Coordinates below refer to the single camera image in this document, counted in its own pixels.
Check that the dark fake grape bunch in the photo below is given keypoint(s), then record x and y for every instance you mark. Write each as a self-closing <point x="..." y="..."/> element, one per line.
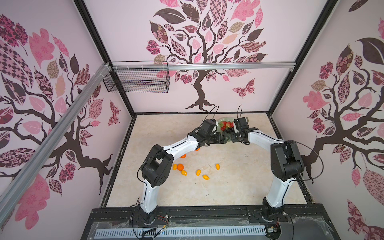
<point x="230" y="130"/>

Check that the aluminium rail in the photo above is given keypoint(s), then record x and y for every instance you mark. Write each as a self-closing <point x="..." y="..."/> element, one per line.
<point x="220" y="66"/>
<point x="22" y="181"/>

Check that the white vented cable duct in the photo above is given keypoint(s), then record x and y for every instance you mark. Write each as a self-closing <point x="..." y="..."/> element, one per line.
<point x="178" y="232"/>

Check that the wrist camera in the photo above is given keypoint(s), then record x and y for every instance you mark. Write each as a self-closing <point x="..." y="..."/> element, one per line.
<point x="240" y="125"/>
<point x="214" y="125"/>

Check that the aluminium rail back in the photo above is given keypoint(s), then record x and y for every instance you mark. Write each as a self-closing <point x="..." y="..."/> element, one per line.
<point x="220" y="66"/>

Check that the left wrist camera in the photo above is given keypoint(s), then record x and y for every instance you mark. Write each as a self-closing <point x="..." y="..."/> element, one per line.
<point x="214" y="125"/>

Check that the black base frame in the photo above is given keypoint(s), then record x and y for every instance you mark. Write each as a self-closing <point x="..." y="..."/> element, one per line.
<point x="296" y="222"/>

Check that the aluminium rail left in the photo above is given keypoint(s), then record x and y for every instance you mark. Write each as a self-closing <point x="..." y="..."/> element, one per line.
<point x="22" y="181"/>

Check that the light green wavy fruit bowl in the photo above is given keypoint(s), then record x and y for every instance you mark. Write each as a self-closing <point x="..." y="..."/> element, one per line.
<point x="222" y="122"/>

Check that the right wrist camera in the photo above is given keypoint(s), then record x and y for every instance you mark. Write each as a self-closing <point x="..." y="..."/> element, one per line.
<point x="240" y="125"/>

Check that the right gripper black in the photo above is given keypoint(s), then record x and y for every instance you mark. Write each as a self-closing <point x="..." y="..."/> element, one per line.
<point x="233" y="139"/>

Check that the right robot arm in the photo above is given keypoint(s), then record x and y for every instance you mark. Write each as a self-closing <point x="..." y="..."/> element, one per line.
<point x="286" y="165"/>

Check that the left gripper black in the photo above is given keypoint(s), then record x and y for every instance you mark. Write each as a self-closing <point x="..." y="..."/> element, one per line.
<point x="218" y="140"/>

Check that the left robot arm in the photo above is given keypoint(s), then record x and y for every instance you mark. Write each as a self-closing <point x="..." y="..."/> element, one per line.
<point x="157" y="165"/>

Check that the black wire basket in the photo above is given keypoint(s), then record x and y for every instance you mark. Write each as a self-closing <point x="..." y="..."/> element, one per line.
<point x="138" y="77"/>

